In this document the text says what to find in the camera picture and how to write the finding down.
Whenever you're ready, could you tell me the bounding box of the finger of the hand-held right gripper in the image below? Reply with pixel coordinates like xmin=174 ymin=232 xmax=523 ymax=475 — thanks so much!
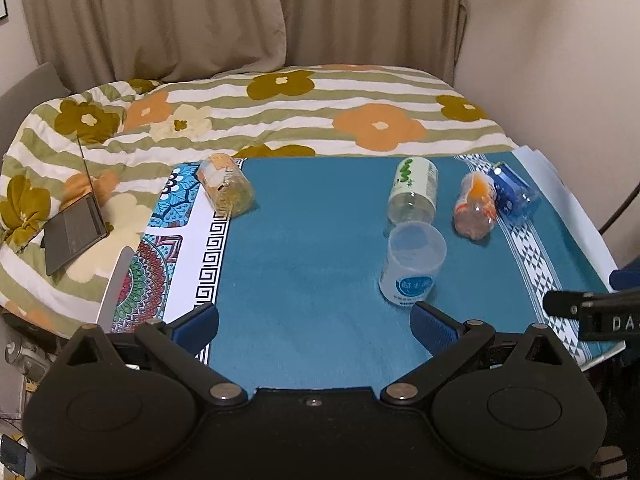
xmin=543 ymin=288 xmax=597 ymax=319
xmin=608 ymin=268 xmax=640 ymax=294

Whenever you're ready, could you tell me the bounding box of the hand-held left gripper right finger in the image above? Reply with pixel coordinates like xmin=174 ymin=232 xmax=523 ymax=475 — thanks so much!
xmin=380 ymin=301 xmax=577 ymax=407

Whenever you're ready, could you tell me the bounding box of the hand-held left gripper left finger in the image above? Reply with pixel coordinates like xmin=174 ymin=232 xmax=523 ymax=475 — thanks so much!
xmin=65 ymin=304 xmax=249 ymax=408

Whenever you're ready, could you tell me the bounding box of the white cup with blue label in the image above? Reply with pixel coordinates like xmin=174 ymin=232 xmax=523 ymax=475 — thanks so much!
xmin=378 ymin=222 xmax=447 ymax=308

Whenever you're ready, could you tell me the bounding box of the mandala patterned cloth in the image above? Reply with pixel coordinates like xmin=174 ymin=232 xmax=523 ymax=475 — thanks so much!
xmin=109 ymin=159 xmax=247 ymax=367

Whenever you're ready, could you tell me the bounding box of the white curved panel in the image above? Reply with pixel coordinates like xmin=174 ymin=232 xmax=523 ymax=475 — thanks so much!
xmin=96 ymin=245 xmax=137 ymax=335

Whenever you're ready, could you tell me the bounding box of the white sheet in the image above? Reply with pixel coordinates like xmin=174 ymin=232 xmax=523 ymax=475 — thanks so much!
xmin=514 ymin=145 xmax=627 ymax=363

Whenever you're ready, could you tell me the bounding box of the teal cloth mat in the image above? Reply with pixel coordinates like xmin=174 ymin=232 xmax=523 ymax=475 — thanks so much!
xmin=206 ymin=154 xmax=619 ymax=392

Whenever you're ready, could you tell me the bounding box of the dark laptop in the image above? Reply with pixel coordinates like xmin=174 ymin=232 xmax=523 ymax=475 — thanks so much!
xmin=41 ymin=132 xmax=110 ymax=277

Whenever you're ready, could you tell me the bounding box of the silver metal object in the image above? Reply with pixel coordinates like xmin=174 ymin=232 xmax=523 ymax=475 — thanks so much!
xmin=2 ymin=335 xmax=53 ymax=391

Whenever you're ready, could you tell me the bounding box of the dark blue box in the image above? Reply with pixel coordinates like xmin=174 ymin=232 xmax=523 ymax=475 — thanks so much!
xmin=0 ymin=434 xmax=32 ymax=479

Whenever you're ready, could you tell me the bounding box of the floral striped blanket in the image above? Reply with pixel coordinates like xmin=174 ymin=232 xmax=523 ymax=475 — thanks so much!
xmin=0 ymin=63 xmax=522 ymax=341

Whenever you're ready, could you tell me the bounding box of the grey chair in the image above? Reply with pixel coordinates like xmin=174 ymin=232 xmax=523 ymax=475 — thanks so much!
xmin=0 ymin=62 xmax=72 ymax=157

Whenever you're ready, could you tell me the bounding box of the beige curtain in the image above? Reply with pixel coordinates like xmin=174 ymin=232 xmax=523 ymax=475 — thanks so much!
xmin=17 ymin=0 xmax=469 ymax=95

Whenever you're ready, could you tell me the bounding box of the dark cable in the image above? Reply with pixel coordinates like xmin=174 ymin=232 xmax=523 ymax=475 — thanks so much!
xmin=597 ymin=177 xmax=640 ymax=234

